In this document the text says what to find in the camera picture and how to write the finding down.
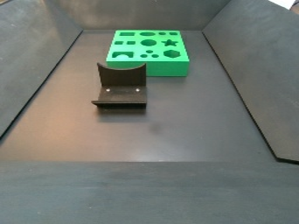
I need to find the green shape sorter block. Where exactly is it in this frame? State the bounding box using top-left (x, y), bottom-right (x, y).
top-left (106, 30), bottom-right (189, 77)

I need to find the black curved object stand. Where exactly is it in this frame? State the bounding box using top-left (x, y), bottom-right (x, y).
top-left (90, 63), bottom-right (147, 107)

